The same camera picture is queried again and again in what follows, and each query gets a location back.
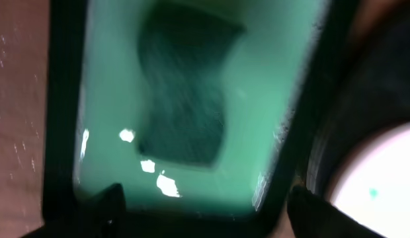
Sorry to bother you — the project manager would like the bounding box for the black rectangular soap tray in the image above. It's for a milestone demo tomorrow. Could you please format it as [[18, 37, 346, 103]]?
[[42, 1, 358, 237]]

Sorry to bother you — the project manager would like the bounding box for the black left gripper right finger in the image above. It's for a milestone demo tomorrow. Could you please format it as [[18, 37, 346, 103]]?
[[287, 186, 382, 238]]

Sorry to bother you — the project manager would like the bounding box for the dark green sponge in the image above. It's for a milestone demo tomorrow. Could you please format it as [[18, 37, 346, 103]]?
[[137, 1, 245, 167]]

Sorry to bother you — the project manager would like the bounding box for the white plate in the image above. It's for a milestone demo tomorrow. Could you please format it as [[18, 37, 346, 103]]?
[[325, 122, 410, 237]]

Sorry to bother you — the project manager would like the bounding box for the round black tray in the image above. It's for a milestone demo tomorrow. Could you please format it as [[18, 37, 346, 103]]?
[[299, 1, 410, 196]]

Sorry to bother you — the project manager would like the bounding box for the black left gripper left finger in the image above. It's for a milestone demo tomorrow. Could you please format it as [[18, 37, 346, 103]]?
[[22, 183, 126, 238]]

